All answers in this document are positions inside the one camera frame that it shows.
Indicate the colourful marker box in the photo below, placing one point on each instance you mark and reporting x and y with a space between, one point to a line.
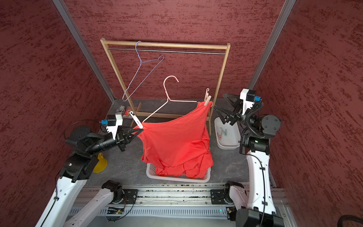
127 115

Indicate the white plastic tub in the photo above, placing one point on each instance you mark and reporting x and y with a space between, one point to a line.
227 136

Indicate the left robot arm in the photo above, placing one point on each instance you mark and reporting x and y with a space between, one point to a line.
77 170

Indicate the aluminium corner post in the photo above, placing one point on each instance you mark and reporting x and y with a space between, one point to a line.
280 22
67 18

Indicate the pink wire hanger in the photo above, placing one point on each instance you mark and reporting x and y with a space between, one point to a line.
168 98

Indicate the wooden clothes rack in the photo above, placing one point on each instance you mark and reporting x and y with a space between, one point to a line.
105 43

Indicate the white clothespin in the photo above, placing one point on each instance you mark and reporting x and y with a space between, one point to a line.
136 120

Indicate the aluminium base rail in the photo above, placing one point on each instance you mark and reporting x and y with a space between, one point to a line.
173 201

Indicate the aluminium corner post left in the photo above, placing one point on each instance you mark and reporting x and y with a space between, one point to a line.
67 18

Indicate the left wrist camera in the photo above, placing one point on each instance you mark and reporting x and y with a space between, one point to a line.
111 124

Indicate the aluminium corner post right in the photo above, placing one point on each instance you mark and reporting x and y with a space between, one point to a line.
280 22

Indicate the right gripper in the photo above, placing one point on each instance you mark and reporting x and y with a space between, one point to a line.
236 114

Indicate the yellow pencil cup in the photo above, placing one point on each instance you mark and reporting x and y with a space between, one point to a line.
101 165

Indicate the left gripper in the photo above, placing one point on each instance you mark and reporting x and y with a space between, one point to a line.
120 138

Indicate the red tank top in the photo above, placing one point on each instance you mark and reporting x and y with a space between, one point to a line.
179 147

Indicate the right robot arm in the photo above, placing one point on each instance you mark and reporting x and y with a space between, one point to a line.
255 208

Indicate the light blue wire hanger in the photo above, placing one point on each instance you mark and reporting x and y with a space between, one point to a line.
145 69

